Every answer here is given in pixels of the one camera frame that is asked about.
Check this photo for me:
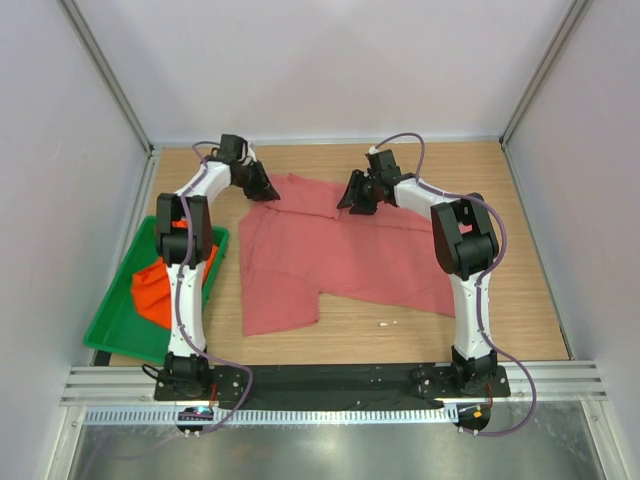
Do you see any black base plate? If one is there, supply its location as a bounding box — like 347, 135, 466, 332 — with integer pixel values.
143, 363, 511, 411

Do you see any green plastic tray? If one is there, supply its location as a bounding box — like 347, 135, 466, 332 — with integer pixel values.
82, 215, 231, 363

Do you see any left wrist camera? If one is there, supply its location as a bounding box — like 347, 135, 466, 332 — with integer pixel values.
216, 134, 257, 164

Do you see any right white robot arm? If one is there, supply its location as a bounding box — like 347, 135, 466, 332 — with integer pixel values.
337, 170, 502, 396

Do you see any orange t shirt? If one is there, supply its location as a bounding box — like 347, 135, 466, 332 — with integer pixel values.
131, 219, 219, 330

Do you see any pink t shirt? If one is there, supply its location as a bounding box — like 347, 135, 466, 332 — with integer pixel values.
239, 174, 454, 336

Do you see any slotted white cable duct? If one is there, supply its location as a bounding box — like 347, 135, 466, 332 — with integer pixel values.
83, 404, 458, 427

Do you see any aluminium rail profile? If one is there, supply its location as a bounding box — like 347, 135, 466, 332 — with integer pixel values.
61, 360, 607, 405

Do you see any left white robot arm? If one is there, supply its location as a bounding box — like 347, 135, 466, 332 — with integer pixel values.
156, 154, 280, 400

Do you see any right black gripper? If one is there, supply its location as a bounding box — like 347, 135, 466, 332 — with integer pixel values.
338, 169, 382, 216

